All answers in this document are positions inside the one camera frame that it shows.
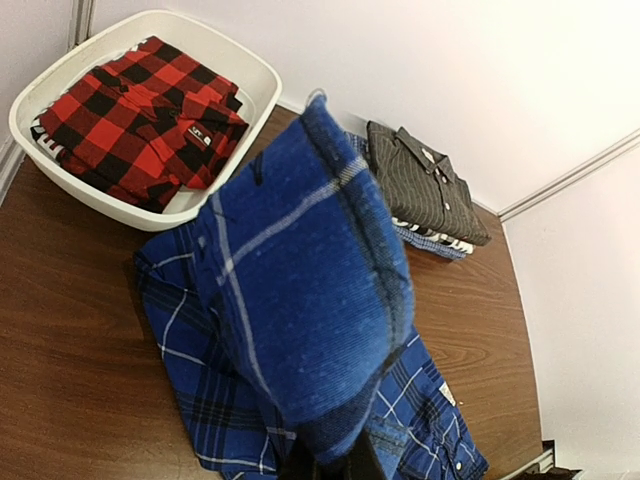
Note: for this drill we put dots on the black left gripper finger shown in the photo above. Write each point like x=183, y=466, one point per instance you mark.
x=362, y=462

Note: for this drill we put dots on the blue plaid long sleeve shirt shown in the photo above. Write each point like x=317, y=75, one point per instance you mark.
x=284, y=315

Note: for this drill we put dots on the blue checked folded shirt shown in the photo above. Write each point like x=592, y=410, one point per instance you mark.
x=408, y=235

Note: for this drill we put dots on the black white graphic folded shirt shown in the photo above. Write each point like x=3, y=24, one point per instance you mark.
x=436, y=236

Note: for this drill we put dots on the dark grey striped folded shirt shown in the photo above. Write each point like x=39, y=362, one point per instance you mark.
x=421, y=187

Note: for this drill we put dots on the red black plaid shirt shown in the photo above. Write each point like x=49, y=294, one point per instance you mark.
x=144, y=125

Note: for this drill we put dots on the aluminium corner post right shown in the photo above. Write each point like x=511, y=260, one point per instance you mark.
x=625, y=145

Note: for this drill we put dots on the aluminium corner post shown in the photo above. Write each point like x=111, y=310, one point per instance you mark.
x=80, y=22
x=625, y=145

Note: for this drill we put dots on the aluminium corner post left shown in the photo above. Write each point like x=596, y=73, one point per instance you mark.
x=80, y=22

